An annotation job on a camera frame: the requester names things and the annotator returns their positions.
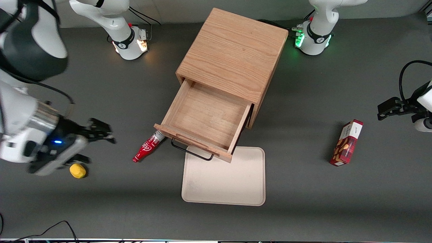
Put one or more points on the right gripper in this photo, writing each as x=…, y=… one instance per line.
x=68, y=129

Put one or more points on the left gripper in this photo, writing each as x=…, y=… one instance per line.
x=407, y=105

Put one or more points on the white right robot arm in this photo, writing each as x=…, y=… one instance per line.
x=40, y=40

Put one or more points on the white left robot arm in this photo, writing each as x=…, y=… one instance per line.
x=319, y=32

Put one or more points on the oak wooden drawer cabinet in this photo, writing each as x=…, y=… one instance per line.
x=233, y=50

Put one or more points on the yellow lemon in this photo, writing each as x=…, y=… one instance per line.
x=77, y=171

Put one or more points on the red cola bottle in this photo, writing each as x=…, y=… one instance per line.
x=145, y=150

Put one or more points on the red cookie box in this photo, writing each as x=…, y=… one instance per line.
x=347, y=143

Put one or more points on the beige rectangular tray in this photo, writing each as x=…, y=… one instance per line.
x=229, y=182

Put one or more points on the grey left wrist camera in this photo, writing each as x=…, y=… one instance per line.
x=424, y=125

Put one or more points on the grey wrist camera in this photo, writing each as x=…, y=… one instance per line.
x=424, y=125
x=64, y=158

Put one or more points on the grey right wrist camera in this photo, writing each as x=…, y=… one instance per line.
x=64, y=158

